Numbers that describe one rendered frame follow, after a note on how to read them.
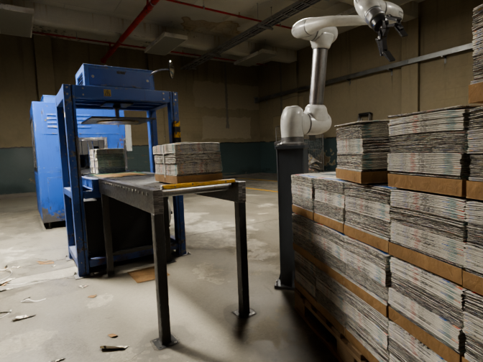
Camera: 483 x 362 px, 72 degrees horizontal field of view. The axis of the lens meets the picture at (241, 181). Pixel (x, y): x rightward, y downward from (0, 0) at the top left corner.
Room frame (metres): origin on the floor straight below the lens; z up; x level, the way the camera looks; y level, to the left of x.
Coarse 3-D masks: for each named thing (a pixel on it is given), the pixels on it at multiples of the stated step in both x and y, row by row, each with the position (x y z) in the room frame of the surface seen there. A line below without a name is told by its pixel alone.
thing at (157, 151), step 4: (156, 148) 2.06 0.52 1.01; (160, 148) 1.99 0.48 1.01; (156, 152) 2.11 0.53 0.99; (160, 152) 2.00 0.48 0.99; (156, 156) 2.09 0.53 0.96; (160, 156) 2.02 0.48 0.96; (156, 160) 2.09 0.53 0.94; (160, 160) 2.02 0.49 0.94; (156, 164) 2.10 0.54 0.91; (160, 164) 2.03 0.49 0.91; (156, 168) 2.10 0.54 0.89; (160, 168) 2.04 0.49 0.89; (156, 172) 2.11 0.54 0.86; (160, 172) 2.04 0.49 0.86
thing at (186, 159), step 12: (168, 144) 1.88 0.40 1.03; (180, 144) 1.83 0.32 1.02; (192, 144) 1.87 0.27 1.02; (204, 144) 1.91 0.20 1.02; (216, 144) 1.95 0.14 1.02; (168, 156) 1.90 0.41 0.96; (180, 156) 1.82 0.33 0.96; (192, 156) 1.85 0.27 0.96; (204, 156) 1.90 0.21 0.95; (216, 156) 1.94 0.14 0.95; (168, 168) 1.92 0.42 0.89; (180, 168) 1.82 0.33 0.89; (192, 168) 1.86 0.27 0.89; (204, 168) 1.90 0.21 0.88; (216, 168) 1.94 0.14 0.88
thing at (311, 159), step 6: (276, 126) 10.23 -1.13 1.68; (276, 132) 10.21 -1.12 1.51; (276, 138) 10.21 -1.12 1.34; (312, 138) 9.41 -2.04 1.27; (318, 138) 9.59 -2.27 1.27; (276, 150) 10.21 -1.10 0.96; (318, 150) 9.81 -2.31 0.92; (312, 156) 9.71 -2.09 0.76; (312, 162) 9.40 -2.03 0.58; (318, 162) 9.59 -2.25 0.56; (312, 168) 9.68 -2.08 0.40; (318, 168) 9.64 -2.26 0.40
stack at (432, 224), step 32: (320, 192) 1.61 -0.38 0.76; (352, 192) 1.32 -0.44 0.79; (384, 192) 1.13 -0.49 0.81; (416, 192) 0.99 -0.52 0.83; (320, 224) 1.62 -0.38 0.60; (352, 224) 1.32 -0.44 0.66; (384, 224) 1.13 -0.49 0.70; (416, 224) 0.99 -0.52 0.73; (448, 224) 0.87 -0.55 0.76; (320, 256) 1.61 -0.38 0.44; (352, 256) 1.31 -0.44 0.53; (384, 256) 1.12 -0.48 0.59; (448, 256) 0.87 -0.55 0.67; (320, 288) 1.62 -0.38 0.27; (384, 288) 1.12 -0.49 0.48; (416, 288) 0.98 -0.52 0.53; (448, 288) 0.86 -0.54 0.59; (320, 320) 1.61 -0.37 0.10; (352, 320) 1.33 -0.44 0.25; (384, 320) 1.12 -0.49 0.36; (416, 320) 0.97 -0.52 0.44; (448, 320) 0.87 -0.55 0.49; (352, 352) 1.32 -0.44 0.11; (384, 352) 1.13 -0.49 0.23; (416, 352) 0.98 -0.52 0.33
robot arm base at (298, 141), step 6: (282, 138) 2.32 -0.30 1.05; (288, 138) 2.28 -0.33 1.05; (294, 138) 2.27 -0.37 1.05; (300, 138) 2.28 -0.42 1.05; (276, 144) 2.37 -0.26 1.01; (282, 144) 2.28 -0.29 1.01; (288, 144) 2.27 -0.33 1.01; (294, 144) 2.25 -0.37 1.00; (300, 144) 2.23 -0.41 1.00; (306, 144) 2.37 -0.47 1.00
